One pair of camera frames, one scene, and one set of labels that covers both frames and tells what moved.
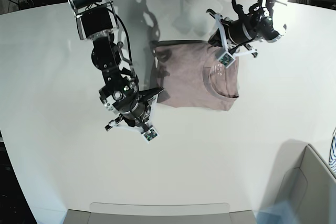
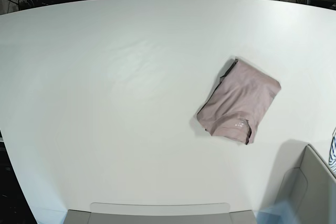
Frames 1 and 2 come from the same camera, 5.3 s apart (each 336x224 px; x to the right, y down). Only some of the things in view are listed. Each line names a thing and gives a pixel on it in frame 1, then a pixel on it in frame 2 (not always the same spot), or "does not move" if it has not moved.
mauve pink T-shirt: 191,75 to 233,109
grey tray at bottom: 159,213 does not move
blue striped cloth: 332,157 does not move
